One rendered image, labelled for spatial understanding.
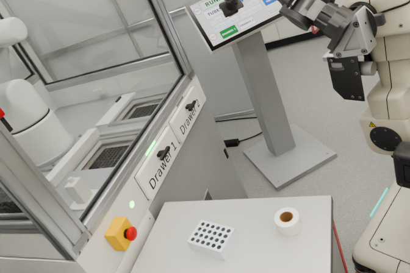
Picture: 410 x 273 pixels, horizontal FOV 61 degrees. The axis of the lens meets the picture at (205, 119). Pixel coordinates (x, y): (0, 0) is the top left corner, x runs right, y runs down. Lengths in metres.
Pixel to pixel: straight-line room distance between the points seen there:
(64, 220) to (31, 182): 0.14
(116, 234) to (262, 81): 1.40
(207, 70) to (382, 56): 1.97
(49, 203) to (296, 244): 0.64
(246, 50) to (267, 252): 1.31
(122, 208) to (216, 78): 1.99
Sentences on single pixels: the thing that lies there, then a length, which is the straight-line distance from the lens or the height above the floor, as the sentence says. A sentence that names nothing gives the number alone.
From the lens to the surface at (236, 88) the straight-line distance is 2.98.
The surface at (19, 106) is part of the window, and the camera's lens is 0.96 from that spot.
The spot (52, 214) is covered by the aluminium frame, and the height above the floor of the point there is 1.09.
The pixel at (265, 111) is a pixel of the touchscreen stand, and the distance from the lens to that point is 2.24.
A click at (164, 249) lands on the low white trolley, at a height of 0.76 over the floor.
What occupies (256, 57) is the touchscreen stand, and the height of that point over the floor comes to 0.77.
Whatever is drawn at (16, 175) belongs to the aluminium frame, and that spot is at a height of 1.23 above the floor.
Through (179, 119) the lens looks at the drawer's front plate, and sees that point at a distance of 1.45.
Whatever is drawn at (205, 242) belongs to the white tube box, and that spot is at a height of 0.80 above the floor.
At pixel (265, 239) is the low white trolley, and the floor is 0.76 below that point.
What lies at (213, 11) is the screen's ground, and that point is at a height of 1.11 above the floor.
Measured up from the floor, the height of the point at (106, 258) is 0.85.
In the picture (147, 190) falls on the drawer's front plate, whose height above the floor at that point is 0.86.
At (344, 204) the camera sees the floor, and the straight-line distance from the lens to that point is 2.10.
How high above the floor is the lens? 1.55
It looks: 28 degrees down
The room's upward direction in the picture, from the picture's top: 24 degrees counter-clockwise
